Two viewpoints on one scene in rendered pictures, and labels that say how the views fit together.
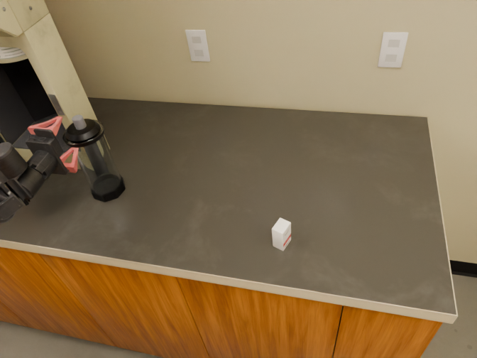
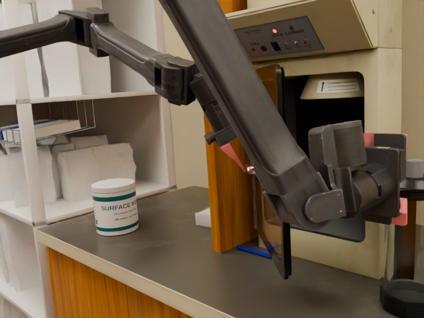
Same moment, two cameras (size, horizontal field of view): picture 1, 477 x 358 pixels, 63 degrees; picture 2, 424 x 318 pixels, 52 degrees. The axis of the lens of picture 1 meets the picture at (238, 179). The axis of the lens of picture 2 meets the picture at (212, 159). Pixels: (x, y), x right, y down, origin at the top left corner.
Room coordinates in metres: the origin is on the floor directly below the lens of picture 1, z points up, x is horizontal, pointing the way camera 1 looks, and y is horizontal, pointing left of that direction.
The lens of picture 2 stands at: (0.05, 0.38, 1.36)
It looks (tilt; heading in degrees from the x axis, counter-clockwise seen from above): 9 degrees down; 26
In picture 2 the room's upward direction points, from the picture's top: 4 degrees counter-clockwise
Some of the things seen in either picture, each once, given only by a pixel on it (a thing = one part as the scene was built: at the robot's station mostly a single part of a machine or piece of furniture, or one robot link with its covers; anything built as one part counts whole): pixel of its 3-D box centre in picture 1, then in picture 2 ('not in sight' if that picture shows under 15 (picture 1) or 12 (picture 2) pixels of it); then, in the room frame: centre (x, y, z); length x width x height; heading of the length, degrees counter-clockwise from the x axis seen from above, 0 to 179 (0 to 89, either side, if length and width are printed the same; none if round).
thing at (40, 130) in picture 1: (52, 133); (390, 153); (0.77, 0.43, 1.24); 0.09 x 0.07 x 0.07; 161
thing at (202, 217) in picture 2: not in sight; (227, 216); (1.22, 0.92, 0.96); 0.16 x 0.12 x 0.04; 80
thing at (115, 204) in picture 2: not in sight; (115, 206); (1.07, 1.23, 1.02); 0.13 x 0.13 x 0.15
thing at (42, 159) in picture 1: (42, 164); (370, 184); (0.71, 0.45, 1.20); 0.07 x 0.07 x 0.10; 71
